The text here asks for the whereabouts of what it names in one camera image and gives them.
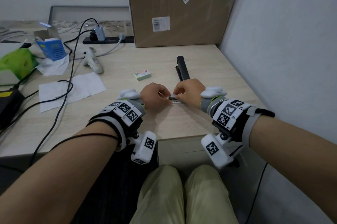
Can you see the person's left hand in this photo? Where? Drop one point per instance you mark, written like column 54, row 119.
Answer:
column 151, row 96

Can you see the large white tissue sheet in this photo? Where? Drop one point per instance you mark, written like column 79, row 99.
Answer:
column 84, row 87

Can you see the person's right hand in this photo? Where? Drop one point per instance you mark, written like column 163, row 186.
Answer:
column 192, row 91

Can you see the white handheld controller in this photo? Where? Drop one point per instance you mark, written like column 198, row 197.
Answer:
column 93, row 62

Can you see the large brown cardboard box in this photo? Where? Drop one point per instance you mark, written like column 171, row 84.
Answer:
column 184, row 10

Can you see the green tissue pack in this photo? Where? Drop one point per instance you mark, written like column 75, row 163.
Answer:
column 15, row 62

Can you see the grey framed board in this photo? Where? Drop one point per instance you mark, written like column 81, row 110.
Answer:
column 79, row 13

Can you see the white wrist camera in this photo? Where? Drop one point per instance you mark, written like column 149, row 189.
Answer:
column 226, row 118
column 126, row 116

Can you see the person's left leg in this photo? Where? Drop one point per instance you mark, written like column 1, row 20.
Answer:
column 158, row 197

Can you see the black power adapter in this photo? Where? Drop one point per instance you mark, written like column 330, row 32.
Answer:
column 9, row 106

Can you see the person's right leg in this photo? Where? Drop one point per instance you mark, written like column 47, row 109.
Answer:
column 208, row 197

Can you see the grey plug charger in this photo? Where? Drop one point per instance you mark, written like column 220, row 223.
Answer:
column 100, row 33

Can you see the silver staple strip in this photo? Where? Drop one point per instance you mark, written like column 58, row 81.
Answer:
column 175, row 102

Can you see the person's right fingers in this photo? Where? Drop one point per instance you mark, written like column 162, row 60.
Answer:
column 180, row 91

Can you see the black power strip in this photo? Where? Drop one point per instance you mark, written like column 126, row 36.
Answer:
column 113, row 39

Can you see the person's leg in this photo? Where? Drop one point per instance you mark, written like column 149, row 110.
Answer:
column 158, row 197
column 208, row 197

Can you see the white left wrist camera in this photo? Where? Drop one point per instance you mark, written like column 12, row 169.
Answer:
column 126, row 116

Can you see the person's left fingers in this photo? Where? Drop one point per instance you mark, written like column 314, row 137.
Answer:
column 163, row 92

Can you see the person's right forearm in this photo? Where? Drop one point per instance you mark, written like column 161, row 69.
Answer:
column 292, row 152

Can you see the green white staple box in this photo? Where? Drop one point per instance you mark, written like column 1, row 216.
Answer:
column 142, row 75

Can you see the open blue carton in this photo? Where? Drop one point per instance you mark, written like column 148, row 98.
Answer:
column 51, row 47

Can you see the person's left forearm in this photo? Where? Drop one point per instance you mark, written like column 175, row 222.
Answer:
column 58, row 176

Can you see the crumpled white tissue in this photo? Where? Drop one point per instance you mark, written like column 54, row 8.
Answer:
column 54, row 67

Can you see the black stapler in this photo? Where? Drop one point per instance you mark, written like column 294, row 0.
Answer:
column 182, row 68

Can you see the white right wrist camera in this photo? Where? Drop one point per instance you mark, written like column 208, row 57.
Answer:
column 226, row 118

